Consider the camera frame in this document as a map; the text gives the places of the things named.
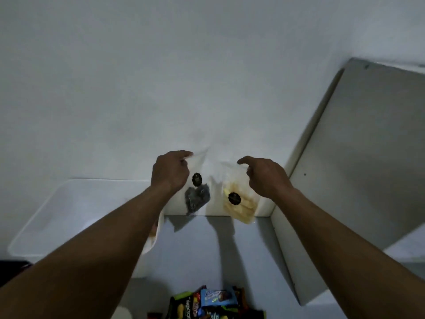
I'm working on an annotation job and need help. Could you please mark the clear bag of yellow sticks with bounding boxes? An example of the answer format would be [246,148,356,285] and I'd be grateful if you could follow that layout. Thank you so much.
[219,161,259,226]

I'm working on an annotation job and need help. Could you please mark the clear bag of black snacks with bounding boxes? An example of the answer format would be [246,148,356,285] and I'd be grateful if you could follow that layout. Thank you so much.
[183,148,212,217]

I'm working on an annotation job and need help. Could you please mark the pile of small snack bars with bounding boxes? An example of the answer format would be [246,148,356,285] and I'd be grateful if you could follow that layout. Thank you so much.
[165,284,267,319]

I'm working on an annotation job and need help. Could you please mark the person's right hand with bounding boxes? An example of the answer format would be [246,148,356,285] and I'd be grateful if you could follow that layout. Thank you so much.
[237,156,295,201]

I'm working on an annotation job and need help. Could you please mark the white bin lid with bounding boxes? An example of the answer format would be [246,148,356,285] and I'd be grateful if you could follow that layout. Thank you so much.
[111,306,134,319]

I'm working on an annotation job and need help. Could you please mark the person's left hand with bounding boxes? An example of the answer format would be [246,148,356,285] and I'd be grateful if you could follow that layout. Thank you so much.
[151,150,194,197]

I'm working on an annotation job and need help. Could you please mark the white wooden shelf unit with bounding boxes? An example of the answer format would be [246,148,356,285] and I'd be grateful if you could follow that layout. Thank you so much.
[270,58,425,306]

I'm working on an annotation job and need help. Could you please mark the white plastic storage bin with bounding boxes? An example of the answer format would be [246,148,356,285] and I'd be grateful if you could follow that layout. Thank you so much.
[7,178,166,280]

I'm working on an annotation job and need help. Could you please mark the person's right forearm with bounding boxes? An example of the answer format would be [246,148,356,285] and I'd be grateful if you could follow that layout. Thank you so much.
[273,188,425,319]

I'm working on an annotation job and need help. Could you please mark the person's left forearm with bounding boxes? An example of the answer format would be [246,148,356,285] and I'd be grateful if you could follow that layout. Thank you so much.
[0,186,173,319]

